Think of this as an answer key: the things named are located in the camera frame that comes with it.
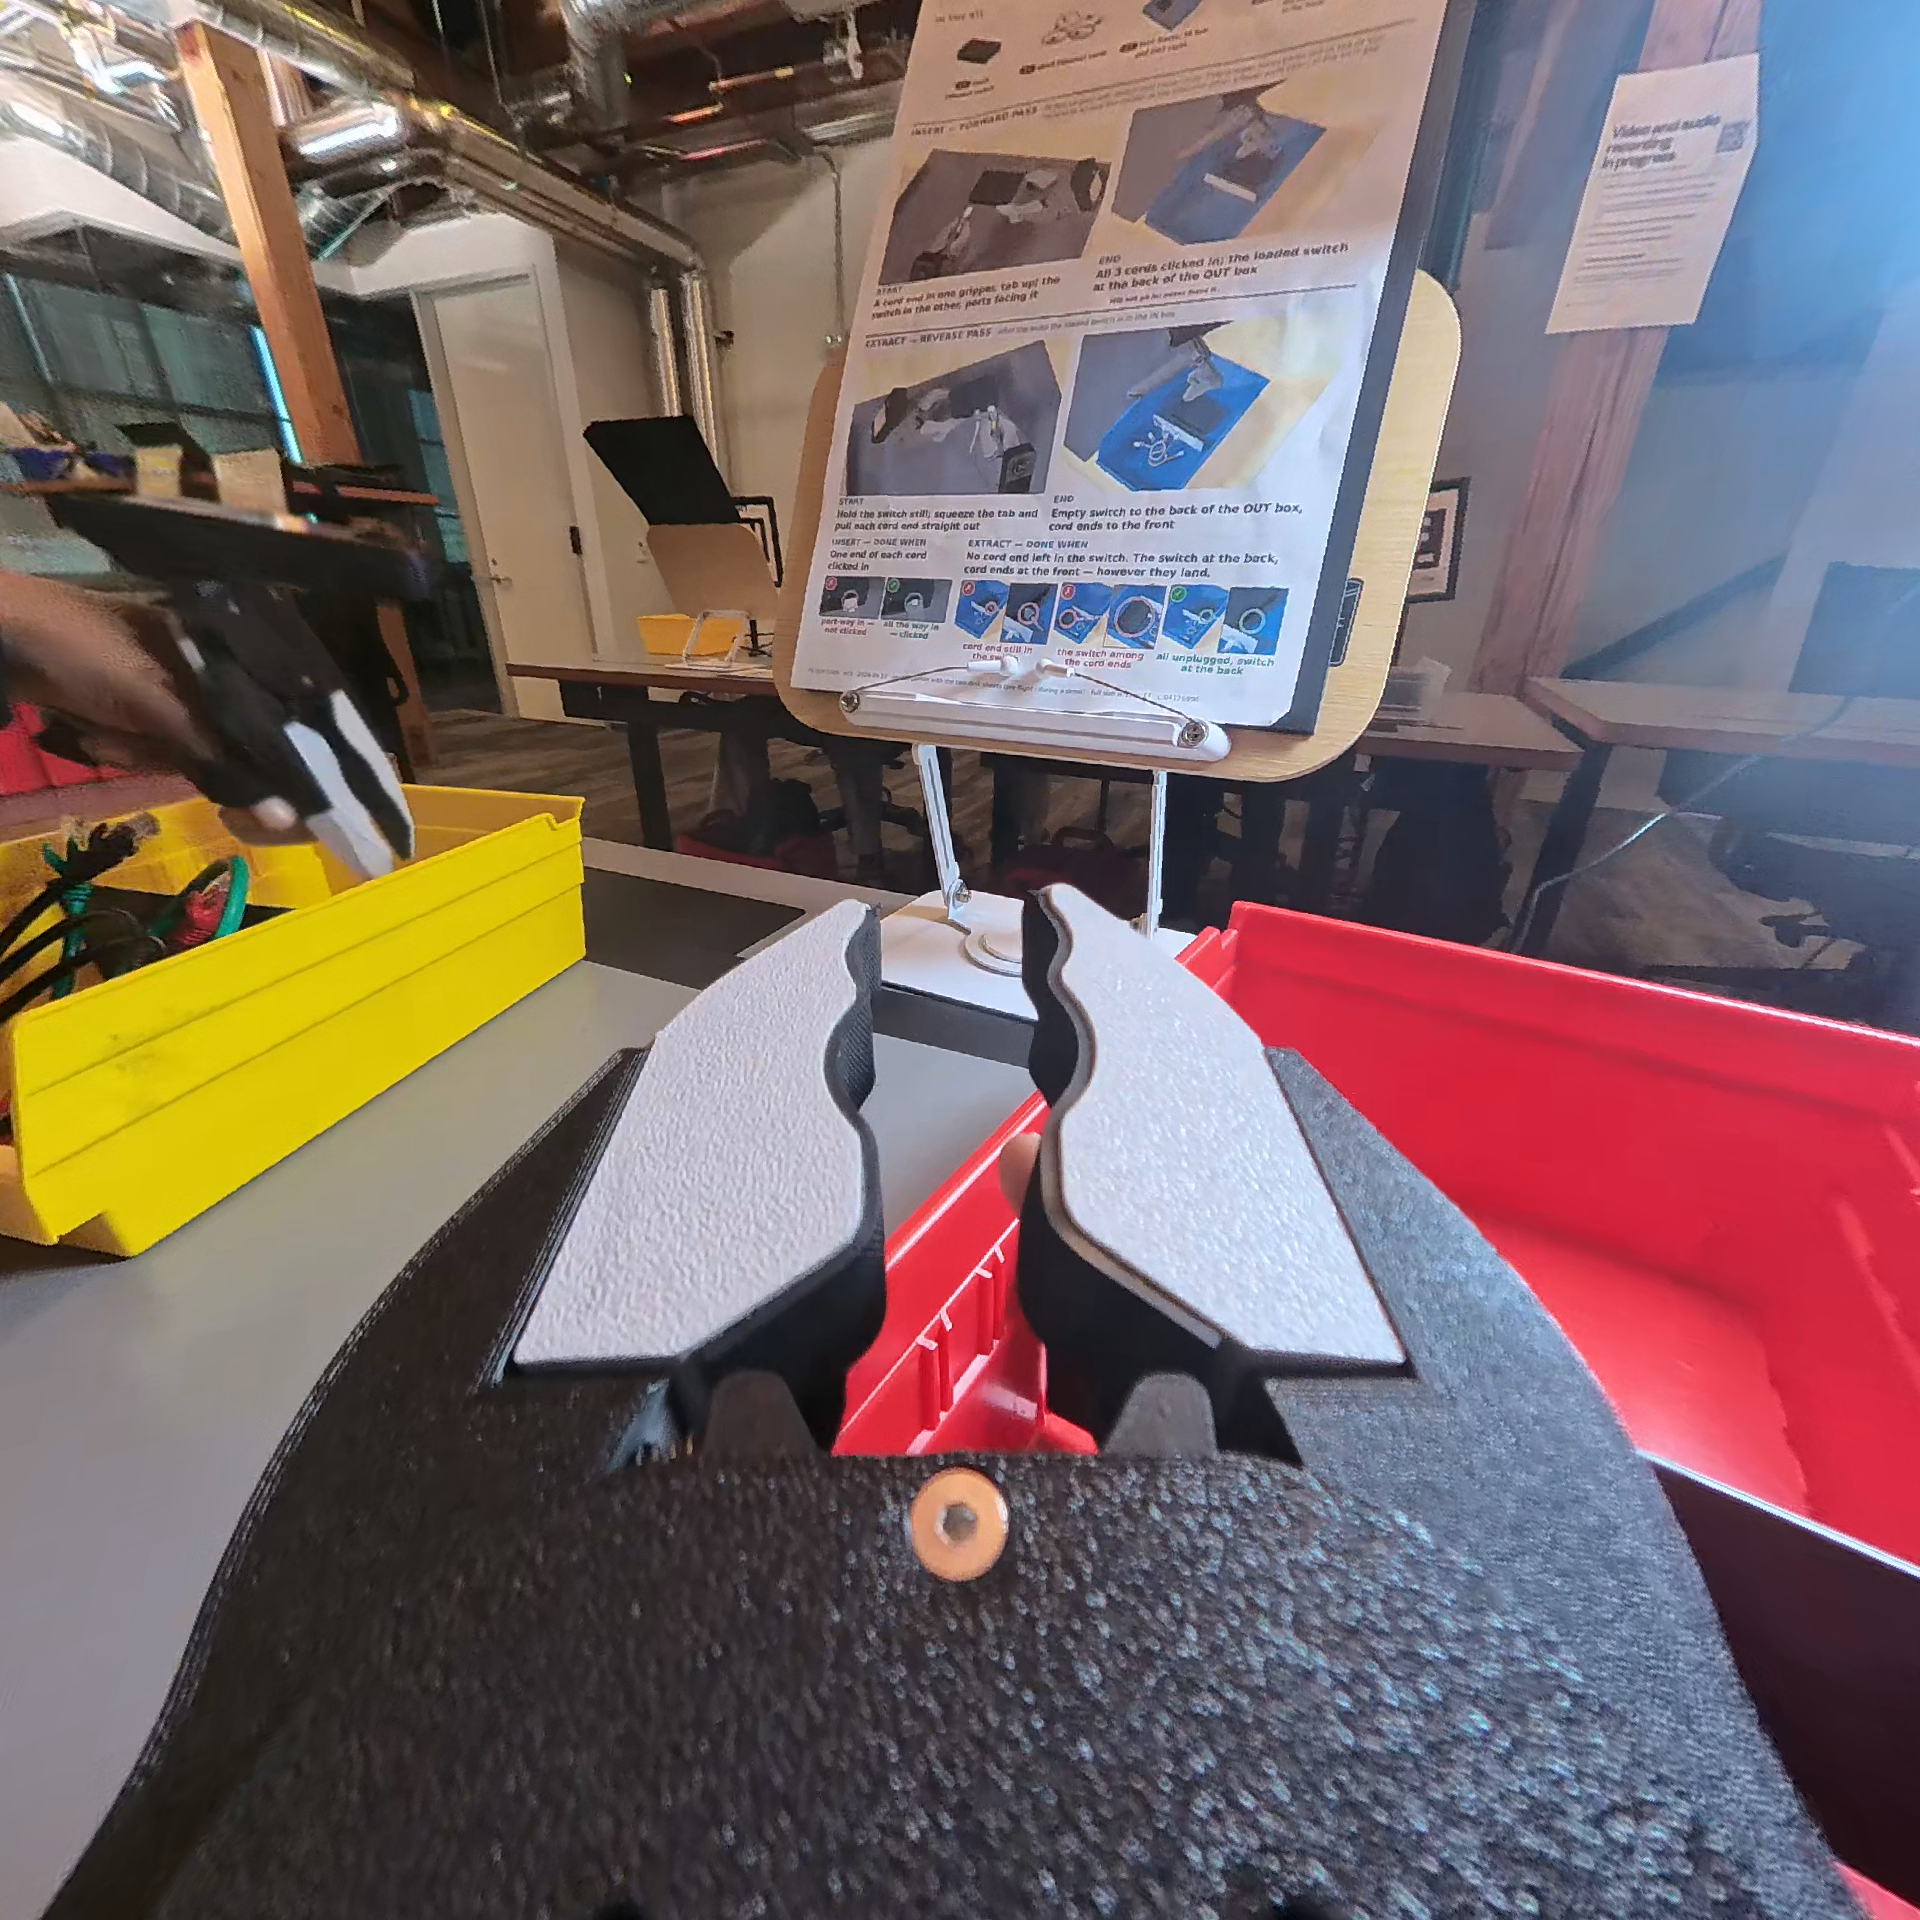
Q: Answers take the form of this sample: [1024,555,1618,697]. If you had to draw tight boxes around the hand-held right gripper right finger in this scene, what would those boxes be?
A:
[1019,880,1411,1466]

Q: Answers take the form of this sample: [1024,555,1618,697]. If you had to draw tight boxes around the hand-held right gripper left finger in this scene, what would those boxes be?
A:
[510,897,890,1432]

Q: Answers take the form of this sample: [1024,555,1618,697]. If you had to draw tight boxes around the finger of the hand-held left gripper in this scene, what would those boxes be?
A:
[321,690,415,886]
[277,718,360,826]

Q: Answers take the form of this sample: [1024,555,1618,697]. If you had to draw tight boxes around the green ethernet cable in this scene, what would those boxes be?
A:
[43,842,254,953]

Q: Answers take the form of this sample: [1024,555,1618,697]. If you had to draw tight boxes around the yellow plastic bin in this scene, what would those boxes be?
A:
[0,785,590,1259]

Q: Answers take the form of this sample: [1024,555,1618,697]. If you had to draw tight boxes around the black ethernet cable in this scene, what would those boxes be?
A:
[0,810,172,1030]

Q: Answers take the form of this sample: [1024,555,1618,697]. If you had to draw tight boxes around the person's left hand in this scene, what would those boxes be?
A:
[0,565,309,843]

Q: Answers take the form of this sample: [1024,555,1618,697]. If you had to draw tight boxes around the wooden office table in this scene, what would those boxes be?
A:
[505,652,840,859]

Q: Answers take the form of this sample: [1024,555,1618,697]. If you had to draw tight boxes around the white door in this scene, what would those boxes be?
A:
[408,269,590,719]

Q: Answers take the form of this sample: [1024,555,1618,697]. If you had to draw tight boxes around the document stand with black sheet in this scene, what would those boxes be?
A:
[582,415,785,663]

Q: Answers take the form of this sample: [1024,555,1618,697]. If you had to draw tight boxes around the printed instruction sheet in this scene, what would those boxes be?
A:
[790,0,1455,725]

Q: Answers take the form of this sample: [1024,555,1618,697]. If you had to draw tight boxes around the wooden support post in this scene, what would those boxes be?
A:
[179,16,367,469]

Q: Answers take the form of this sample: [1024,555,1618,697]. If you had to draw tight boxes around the silver ventilation duct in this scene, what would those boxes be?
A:
[0,0,720,302]

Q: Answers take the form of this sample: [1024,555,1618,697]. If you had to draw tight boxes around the white wall notice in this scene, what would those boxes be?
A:
[1544,55,1758,334]

